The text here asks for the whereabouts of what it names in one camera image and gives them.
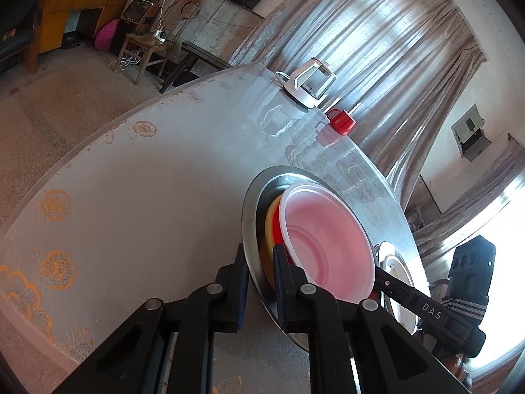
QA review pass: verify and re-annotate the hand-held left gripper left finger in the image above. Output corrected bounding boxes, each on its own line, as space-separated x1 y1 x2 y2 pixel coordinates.
53 243 250 394

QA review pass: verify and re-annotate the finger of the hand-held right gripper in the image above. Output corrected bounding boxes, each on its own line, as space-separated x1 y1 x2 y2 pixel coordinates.
374 268 450 335

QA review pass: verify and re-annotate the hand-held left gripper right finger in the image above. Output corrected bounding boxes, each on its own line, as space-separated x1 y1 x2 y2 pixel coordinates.
273 245 472 394

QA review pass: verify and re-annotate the stainless steel bowl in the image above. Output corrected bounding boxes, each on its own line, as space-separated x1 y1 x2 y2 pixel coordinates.
241 165 341 354

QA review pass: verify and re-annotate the white plate with red characters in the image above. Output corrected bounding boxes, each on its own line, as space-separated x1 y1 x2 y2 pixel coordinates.
372 240 420 335

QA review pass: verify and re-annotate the red plastic bowl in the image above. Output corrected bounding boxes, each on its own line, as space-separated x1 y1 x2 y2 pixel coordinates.
276 183 376 302

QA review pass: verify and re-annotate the yellow plastic bowl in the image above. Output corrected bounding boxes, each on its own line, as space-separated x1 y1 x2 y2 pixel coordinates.
264 195 288 263

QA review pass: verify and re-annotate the narrow grey sheer curtain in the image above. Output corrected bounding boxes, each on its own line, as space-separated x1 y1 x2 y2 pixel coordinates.
412 143 525 272

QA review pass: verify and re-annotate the grey patterned cushion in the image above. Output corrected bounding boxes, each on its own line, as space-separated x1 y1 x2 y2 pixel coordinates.
405 206 428 232

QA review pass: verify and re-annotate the red mug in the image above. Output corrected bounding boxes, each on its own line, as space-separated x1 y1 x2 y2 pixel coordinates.
326 109 357 137

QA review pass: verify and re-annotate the white glass electric kettle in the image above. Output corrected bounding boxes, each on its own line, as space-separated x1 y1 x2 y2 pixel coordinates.
274 56 339 110

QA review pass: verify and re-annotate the black bench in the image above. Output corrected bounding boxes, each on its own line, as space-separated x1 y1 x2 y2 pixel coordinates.
158 41 231 94

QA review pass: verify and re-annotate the wide grey sheer curtain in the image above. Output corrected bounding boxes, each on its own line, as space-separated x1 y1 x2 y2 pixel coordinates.
227 0 491 214

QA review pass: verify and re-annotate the wooden chair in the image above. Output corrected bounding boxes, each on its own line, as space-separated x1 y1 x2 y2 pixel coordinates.
115 0 201 87

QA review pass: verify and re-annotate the pink bag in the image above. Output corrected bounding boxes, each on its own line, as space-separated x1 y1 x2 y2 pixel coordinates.
94 20 118 51

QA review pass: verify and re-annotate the black speaker box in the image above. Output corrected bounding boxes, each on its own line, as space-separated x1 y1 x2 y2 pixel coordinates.
121 0 161 35

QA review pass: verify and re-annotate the wooden cabinet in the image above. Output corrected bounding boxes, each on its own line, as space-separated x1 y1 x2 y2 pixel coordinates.
36 0 130 55

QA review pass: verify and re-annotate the black sofa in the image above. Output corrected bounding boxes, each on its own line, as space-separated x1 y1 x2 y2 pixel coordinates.
0 8 39 75

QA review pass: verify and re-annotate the grey wall electrical box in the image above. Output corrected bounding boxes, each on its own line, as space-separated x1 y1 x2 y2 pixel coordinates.
450 103 493 161

